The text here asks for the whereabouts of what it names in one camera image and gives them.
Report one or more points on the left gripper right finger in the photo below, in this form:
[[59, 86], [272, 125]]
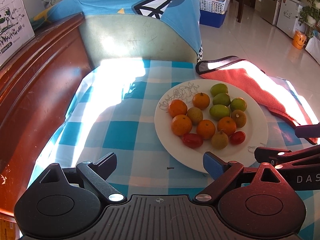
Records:
[[225, 176]]

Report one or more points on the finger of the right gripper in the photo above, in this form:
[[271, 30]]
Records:
[[308, 131]]

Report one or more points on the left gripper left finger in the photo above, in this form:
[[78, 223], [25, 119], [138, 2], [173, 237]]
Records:
[[94, 176]]

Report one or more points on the yellow orange jujube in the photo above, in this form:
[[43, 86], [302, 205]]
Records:
[[219, 140]]

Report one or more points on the red cherry tomato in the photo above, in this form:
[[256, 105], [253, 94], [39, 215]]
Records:
[[192, 140], [237, 138]]

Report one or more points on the orange mandarin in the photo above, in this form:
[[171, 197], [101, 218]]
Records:
[[227, 125], [181, 125], [201, 101], [177, 107], [206, 129]]

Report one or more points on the yellow brown jujube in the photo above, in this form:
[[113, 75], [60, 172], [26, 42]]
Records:
[[239, 118]]

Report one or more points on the yellow green jujube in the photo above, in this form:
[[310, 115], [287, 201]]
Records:
[[195, 115]]

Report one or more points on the red fleece cloth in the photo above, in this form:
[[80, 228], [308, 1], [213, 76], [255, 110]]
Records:
[[280, 100]]

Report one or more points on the white floral plate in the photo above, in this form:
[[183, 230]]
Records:
[[207, 115]]

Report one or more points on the blue checkered tablecloth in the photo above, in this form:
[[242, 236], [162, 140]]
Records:
[[113, 111]]

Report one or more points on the white tv cabinet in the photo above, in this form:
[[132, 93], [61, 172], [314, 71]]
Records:
[[313, 48]]

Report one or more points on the orange smiley bucket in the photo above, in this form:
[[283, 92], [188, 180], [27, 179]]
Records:
[[299, 40]]

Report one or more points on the brown cardboard box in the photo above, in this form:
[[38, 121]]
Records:
[[7, 230]]

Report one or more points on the small white freezer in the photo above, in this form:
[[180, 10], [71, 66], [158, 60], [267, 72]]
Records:
[[288, 19]]

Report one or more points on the potted green plant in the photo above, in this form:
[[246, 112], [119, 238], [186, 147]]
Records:
[[309, 15]]

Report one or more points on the green sofa armrest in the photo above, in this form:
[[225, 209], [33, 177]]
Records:
[[128, 35]]

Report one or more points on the blue storage bin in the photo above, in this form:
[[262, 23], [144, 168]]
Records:
[[211, 19]]

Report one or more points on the white plastic basket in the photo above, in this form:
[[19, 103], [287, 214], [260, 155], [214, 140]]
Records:
[[215, 6]]

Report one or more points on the white milk carton box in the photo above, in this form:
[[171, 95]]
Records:
[[16, 28]]

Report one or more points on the blue sailboat blanket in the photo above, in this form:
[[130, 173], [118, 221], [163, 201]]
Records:
[[183, 16]]

